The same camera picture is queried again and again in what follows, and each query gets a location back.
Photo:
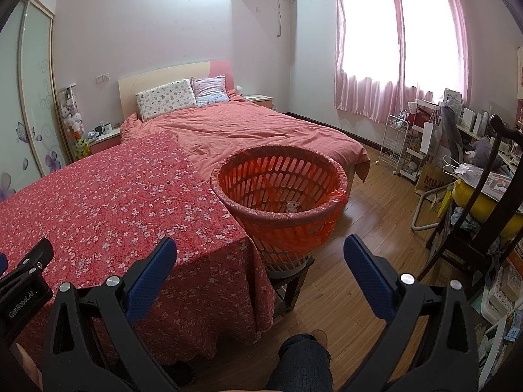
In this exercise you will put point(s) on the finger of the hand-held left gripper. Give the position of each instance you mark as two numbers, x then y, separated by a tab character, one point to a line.
2	262
39	255

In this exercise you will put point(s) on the orange plastic laundry basket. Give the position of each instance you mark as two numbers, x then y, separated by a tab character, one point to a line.
286	228

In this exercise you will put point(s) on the brown slipper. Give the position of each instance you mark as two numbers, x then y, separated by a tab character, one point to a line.
318	335

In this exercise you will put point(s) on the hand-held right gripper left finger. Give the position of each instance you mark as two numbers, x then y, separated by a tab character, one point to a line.
153	277

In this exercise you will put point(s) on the person's left hand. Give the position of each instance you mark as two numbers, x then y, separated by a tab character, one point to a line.
29	371

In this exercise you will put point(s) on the red duvet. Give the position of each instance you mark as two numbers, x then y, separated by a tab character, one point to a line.
253	130

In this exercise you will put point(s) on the white tube frame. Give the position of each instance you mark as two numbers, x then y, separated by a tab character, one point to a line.
416	216

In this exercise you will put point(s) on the grey cloth bundle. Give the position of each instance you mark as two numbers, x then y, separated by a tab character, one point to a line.
486	151

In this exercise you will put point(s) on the dark wooden chair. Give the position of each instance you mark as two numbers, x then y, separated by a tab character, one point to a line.
470	253

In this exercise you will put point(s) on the pink striped pillow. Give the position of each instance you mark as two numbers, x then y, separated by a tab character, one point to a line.
210	90

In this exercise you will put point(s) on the white floral pillow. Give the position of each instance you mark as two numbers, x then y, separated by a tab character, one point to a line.
165	100

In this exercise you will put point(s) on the white wall socket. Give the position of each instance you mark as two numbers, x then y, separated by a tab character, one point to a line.
102	78

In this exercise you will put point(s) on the pink curtain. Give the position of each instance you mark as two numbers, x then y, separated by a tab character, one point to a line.
359	94

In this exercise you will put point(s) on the grey office chair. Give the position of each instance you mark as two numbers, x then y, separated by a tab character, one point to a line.
451	130

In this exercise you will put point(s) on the yellow cushion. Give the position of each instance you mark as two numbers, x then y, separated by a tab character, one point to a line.
482	208

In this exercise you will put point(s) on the red box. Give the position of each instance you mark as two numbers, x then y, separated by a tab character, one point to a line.
423	119

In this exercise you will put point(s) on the white shelf cart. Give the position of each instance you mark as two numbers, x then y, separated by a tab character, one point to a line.
412	159

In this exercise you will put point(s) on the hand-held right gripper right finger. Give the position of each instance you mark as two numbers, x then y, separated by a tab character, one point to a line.
365	277

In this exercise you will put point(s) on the red floral tablecloth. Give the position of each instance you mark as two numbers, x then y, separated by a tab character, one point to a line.
122	212

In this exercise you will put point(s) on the person's leg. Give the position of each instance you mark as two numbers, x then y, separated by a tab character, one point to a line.
298	365

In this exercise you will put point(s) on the beige wooden bed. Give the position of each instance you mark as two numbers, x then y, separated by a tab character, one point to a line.
163	75

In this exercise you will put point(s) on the dark wooden stool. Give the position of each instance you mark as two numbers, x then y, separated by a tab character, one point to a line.
292	290

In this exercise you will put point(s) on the brown paper bag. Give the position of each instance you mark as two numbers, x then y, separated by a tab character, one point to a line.
429	179

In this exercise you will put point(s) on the white plastic rack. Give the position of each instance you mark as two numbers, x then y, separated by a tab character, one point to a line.
498	302

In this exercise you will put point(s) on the hanging plush toys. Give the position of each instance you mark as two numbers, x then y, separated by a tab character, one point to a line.
71	110

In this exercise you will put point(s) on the green yellow plush toy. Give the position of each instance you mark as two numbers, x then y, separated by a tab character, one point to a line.
81	147

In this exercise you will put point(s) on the clear plastic bag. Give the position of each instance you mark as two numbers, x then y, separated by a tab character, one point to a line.
486	179

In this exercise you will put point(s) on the pink nightstand by window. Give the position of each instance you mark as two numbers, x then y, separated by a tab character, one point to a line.
261	101

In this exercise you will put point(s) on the white paper bag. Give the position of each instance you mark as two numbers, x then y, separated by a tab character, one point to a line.
431	137

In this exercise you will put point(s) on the frosted glass wardrobe door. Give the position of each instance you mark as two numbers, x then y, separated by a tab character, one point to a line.
32	90

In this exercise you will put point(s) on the dark slipper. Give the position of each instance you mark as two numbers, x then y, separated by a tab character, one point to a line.
179	375

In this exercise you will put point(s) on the framed picture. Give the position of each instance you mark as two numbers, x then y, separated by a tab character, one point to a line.
452	95

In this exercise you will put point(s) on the clear plastic wrapper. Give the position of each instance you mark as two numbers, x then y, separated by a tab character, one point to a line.
292	206

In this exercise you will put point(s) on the pink nightstand by wardrobe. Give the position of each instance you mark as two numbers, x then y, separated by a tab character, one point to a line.
106	143

